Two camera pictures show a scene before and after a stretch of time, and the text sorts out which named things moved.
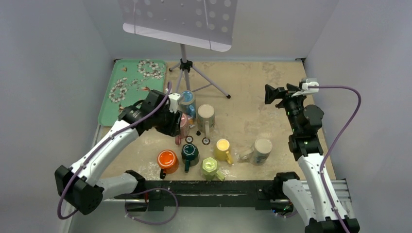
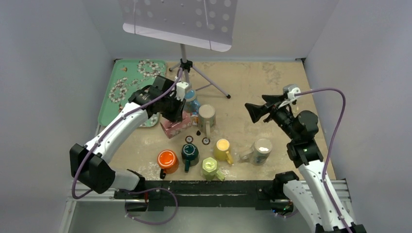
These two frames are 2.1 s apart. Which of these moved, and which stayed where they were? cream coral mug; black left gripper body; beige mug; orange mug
Moved: black left gripper body
Stayed: orange mug; beige mug; cream coral mug
